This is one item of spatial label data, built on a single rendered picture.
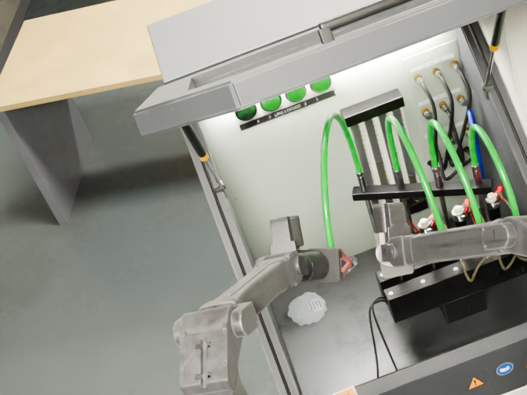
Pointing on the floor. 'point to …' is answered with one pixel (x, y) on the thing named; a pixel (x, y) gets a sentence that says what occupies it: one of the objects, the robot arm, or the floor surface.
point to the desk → (74, 84)
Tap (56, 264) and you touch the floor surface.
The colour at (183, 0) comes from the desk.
